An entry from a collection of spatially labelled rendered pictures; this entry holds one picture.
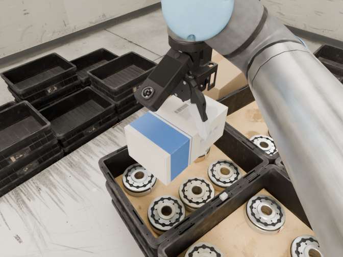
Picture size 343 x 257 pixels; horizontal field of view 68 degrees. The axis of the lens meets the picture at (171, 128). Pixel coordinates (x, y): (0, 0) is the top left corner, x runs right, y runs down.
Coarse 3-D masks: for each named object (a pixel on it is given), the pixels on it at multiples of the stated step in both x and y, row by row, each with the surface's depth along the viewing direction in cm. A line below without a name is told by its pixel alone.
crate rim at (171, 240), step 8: (264, 168) 70; (272, 168) 70; (256, 176) 68; (288, 176) 68; (248, 184) 66; (232, 192) 64; (240, 192) 65; (224, 200) 63; (216, 208) 61; (200, 216) 60; (208, 216) 60; (192, 224) 59; (184, 232) 57; (168, 240) 56; (176, 240) 56; (160, 248) 55; (160, 256) 53
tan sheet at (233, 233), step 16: (240, 208) 72; (224, 224) 69; (240, 224) 69; (288, 224) 69; (304, 224) 69; (208, 240) 66; (224, 240) 66; (240, 240) 66; (256, 240) 66; (272, 240) 66; (288, 240) 66; (240, 256) 63; (256, 256) 63; (272, 256) 63
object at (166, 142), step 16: (160, 112) 55; (176, 112) 55; (224, 112) 56; (128, 128) 51; (144, 128) 51; (160, 128) 51; (176, 128) 51; (192, 128) 51; (128, 144) 55; (144, 144) 49; (160, 144) 48; (176, 144) 48; (192, 144) 52; (208, 144) 59; (144, 160) 53; (160, 160) 48; (176, 160) 50; (192, 160) 56; (160, 176) 52; (176, 176) 54
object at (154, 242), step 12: (228, 132) 80; (108, 156) 73; (264, 156) 73; (108, 180) 68; (240, 180) 67; (120, 192) 64; (228, 192) 64; (204, 204) 62; (132, 216) 60; (192, 216) 60; (144, 228) 58; (180, 228) 58; (156, 240) 56
